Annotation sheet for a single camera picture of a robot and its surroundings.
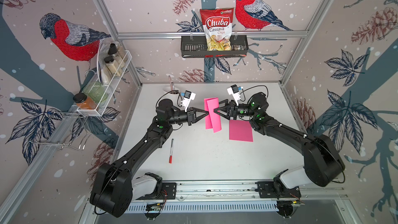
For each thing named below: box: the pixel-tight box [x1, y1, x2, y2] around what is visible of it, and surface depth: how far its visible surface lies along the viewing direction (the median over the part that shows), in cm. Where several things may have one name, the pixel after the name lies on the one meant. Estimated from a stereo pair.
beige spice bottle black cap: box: [103, 56, 123, 77], surface depth 78 cm
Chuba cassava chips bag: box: [199, 7, 235, 52], surface depth 83 cm
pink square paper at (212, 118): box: [204, 97, 222, 133], surface depth 67 cm
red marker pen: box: [168, 138, 174, 164], surface depth 87 cm
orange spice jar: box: [72, 92, 97, 110], surface depth 62 cm
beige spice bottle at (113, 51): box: [107, 43, 126, 68], surface depth 83 cm
